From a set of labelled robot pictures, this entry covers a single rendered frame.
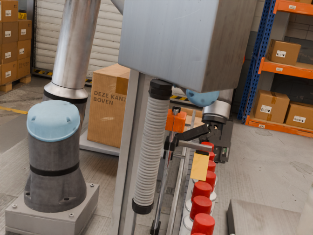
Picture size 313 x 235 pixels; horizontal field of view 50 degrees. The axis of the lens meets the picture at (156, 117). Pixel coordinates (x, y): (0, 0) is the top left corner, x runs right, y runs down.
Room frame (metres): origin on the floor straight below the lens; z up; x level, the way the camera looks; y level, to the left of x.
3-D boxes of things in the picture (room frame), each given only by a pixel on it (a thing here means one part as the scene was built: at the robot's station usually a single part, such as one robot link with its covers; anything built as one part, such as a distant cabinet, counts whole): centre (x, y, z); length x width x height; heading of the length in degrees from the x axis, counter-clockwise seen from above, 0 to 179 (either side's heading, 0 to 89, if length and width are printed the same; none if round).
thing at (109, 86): (1.31, 0.10, 0.99); 0.30 x 0.24 x 0.27; 167
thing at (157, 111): (0.46, 0.00, 1.18); 0.04 x 0.04 x 0.21
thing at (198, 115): (1.61, -0.22, 0.85); 0.30 x 0.26 x 0.04; 174
